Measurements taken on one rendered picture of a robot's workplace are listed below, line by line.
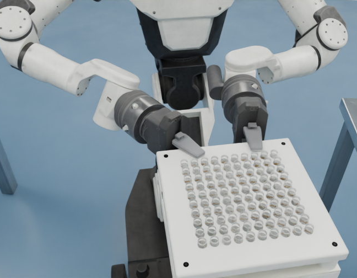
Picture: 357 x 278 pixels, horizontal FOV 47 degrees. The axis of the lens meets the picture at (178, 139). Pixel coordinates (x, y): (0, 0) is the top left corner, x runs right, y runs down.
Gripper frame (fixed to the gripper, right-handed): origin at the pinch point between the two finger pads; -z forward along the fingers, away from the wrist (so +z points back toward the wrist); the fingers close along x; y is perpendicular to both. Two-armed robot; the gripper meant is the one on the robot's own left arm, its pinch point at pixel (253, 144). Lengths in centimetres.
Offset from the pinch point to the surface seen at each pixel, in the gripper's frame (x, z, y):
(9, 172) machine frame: 87, 83, 94
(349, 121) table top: 18.2, 30.0, -32.6
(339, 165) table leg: 38, 34, -36
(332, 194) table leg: 52, 35, -37
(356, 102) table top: 17, 37, -37
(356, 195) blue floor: 100, 77, -74
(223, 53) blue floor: 96, 216, -22
